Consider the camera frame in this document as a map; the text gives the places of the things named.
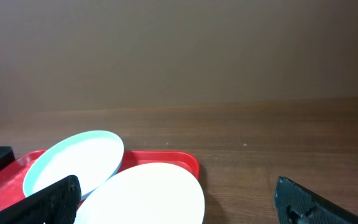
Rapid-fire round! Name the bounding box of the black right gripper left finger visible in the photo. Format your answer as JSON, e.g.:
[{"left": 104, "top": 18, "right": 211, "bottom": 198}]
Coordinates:
[{"left": 0, "top": 175, "right": 81, "bottom": 224}]

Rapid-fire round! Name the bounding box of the white plate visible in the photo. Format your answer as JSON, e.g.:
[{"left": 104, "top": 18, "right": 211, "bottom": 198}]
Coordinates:
[{"left": 74, "top": 162, "right": 205, "bottom": 224}]

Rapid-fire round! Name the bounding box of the light blue plate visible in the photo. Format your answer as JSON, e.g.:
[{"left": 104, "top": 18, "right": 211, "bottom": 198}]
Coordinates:
[{"left": 22, "top": 130, "right": 124, "bottom": 200}]

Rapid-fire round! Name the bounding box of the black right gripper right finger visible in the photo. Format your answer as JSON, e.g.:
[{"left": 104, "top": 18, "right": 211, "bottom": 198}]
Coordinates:
[{"left": 273, "top": 176, "right": 358, "bottom": 224}]

